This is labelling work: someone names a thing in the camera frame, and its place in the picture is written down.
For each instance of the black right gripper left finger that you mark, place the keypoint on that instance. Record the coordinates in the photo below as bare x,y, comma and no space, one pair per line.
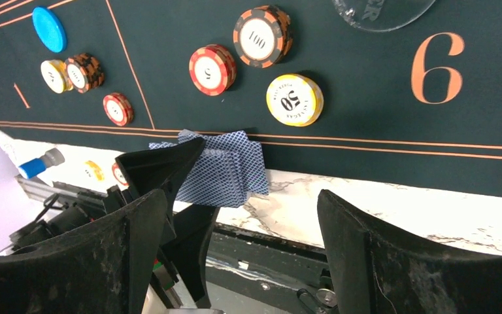
104,266

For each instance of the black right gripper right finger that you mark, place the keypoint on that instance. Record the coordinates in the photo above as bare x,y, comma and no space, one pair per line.
377,267

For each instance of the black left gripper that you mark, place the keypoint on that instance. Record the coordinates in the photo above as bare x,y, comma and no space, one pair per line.
186,243

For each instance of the blue playing card deck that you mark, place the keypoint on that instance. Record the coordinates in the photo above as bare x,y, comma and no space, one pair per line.
228,171

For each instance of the red poker chip stack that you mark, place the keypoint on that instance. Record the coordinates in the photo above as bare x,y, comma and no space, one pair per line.
118,175

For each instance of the yellow poker chip stack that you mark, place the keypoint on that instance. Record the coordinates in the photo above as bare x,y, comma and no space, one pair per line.
93,171

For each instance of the brown chip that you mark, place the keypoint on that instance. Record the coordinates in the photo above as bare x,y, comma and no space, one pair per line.
212,69
263,36
85,72

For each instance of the blue round button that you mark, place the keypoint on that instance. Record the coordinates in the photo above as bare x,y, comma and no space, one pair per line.
49,29

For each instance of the white round button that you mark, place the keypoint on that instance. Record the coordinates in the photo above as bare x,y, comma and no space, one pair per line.
380,16

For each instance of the blue poker chip stack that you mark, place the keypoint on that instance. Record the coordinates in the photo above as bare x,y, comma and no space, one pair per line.
36,166

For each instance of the green poker table mat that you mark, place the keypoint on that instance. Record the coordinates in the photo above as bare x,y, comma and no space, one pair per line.
419,106

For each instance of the black mounting rail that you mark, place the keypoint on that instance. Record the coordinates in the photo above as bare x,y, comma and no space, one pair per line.
289,276

